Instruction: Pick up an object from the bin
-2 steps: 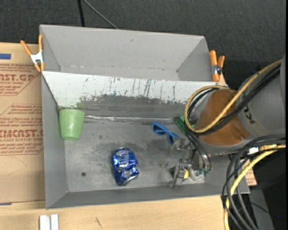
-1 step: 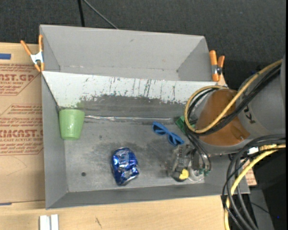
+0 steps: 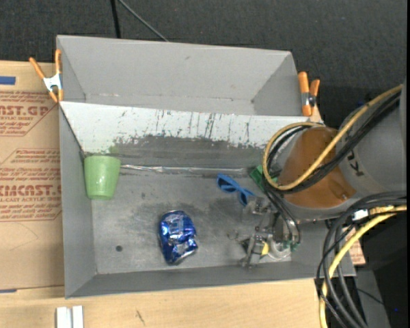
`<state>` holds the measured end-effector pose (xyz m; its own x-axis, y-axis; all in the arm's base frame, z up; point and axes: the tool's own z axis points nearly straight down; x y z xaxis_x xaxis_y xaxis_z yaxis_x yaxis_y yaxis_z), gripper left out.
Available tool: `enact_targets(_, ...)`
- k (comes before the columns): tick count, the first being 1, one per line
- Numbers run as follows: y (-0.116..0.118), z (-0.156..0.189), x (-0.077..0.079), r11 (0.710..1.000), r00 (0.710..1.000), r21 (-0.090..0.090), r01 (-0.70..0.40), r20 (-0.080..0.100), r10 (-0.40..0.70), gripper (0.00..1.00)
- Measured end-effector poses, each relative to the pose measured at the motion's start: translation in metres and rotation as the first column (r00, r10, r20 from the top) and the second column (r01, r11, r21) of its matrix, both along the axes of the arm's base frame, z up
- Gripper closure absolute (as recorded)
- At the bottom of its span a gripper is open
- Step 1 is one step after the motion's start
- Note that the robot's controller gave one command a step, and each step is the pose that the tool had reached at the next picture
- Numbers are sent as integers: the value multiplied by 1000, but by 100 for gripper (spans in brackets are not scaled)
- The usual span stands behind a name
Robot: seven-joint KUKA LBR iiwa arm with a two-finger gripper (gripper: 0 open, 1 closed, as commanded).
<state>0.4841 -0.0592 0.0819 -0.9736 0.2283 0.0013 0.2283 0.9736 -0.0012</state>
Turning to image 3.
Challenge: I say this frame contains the brown cardboard board, red print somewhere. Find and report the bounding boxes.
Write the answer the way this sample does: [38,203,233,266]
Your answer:
[0,59,66,292]

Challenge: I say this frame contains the green plastic cup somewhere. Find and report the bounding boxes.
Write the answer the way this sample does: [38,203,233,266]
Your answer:
[83,154,122,201]

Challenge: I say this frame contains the crushed blue metal can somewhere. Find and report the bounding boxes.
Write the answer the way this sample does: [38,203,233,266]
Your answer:
[156,210,199,266]

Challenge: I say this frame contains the grey metal bin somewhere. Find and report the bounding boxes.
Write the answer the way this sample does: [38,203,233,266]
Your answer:
[55,35,358,299]

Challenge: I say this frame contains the blue sunglasses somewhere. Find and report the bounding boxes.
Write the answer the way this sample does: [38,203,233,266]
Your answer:
[217,172,257,207]

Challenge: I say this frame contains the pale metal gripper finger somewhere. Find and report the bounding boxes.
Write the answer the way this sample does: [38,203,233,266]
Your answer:
[238,234,267,269]
[243,198,268,217]

